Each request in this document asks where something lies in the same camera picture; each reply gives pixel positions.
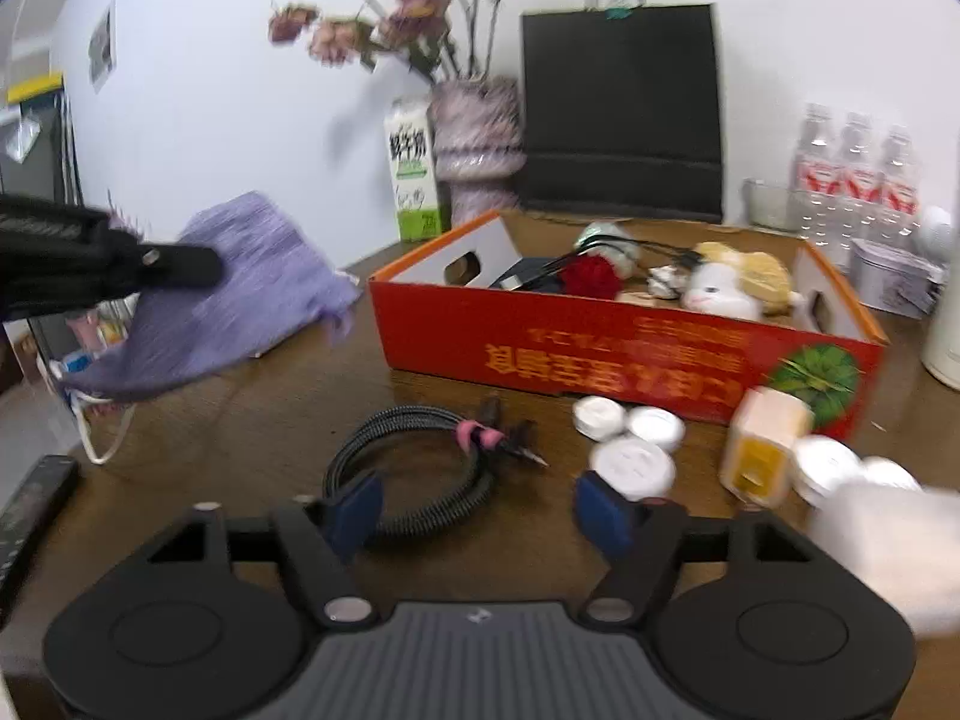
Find clear glass cup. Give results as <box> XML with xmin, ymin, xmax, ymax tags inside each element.
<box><xmin>742</xmin><ymin>179</ymin><xmax>796</xmax><ymax>232</ymax></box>

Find green white milk carton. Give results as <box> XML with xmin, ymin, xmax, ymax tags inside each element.
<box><xmin>384</xmin><ymin>96</ymin><xmax>448</xmax><ymax>242</ymax></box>

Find iridescent ball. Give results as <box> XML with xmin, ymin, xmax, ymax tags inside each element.
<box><xmin>574</xmin><ymin>221</ymin><xmax>641</xmax><ymax>278</ymax></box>

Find purple knit cloth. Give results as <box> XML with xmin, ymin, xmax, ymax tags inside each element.
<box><xmin>60</xmin><ymin>192</ymin><xmax>361</xmax><ymax>403</ymax></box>

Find white orange hamster plush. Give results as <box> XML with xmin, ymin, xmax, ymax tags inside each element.
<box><xmin>647</xmin><ymin>242</ymin><xmax>802</xmax><ymax>322</ymax></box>

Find dried pink flowers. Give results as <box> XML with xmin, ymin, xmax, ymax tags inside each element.
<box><xmin>267</xmin><ymin>0</ymin><xmax>503</xmax><ymax>86</ymax></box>

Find white thermos bottle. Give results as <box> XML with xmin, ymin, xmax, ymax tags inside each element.
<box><xmin>921</xmin><ymin>244</ymin><xmax>960</xmax><ymax>390</ymax></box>

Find purple ceramic vase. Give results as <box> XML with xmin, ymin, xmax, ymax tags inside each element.
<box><xmin>430</xmin><ymin>76</ymin><xmax>526</xmax><ymax>226</ymax></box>

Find lavender tin box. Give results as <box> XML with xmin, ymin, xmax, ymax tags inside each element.
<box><xmin>848</xmin><ymin>239</ymin><xmax>944</xmax><ymax>319</ymax></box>

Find water bottle left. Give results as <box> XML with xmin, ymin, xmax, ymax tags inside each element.
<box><xmin>789</xmin><ymin>104</ymin><xmax>836</xmax><ymax>250</ymax></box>

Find white round container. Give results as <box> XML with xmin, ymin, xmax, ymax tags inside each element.
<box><xmin>793</xmin><ymin>436</ymin><xmax>862</xmax><ymax>509</ymax></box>

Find red rose flower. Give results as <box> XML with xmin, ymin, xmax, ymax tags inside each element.
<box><xmin>558</xmin><ymin>254</ymin><xmax>623</xmax><ymax>301</ymax></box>

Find black braided cable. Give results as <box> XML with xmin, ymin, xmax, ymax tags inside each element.
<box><xmin>320</xmin><ymin>395</ymin><xmax>554</xmax><ymax>538</ymax></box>

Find water bottle middle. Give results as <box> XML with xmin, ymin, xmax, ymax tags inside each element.
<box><xmin>835</xmin><ymin>112</ymin><xmax>878</xmax><ymax>242</ymax></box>

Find water bottle right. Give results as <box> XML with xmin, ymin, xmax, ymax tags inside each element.
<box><xmin>878</xmin><ymin>127</ymin><xmax>919</xmax><ymax>252</ymax></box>

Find white translucent plastic box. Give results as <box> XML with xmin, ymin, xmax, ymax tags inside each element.
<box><xmin>807</xmin><ymin>483</ymin><xmax>960</xmax><ymax>639</ymax></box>

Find cream power adapter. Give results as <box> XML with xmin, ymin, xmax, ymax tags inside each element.
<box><xmin>719</xmin><ymin>387</ymin><xmax>814</xmax><ymax>509</ymax></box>

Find black paper bag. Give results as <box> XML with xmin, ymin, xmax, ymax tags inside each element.
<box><xmin>517</xmin><ymin>0</ymin><xmax>724</xmax><ymax>223</ymax></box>

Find navy blue pouch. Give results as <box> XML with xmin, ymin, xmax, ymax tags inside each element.
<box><xmin>491</xmin><ymin>257</ymin><xmax>563</xmax><ymax>294</ymax></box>

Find red cardboard box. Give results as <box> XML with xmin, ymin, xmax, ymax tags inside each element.
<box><xmin>368</xmin><ymin>211</ymin><xmax>887</xmax><ymax>437</ymax></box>

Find small white round lid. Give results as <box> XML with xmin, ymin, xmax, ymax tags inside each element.
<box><xmin>573</xmin><ymin>397</ymin><xmax>626</xmax><ymax>442</ymax></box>

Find water bottle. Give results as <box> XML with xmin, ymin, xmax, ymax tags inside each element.
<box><xmin>789</xmin><ymin>104</ymin><xmax>836</xmax><ymax>250</ymax></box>
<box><xmin>878</xmin><ymin>127</ymin><xmax>919</xmax><ymax>252</ymax></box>
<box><xmin>835</xmin><ymin>112</ymin><xmax>878</xmax><ymax>242</ymax></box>

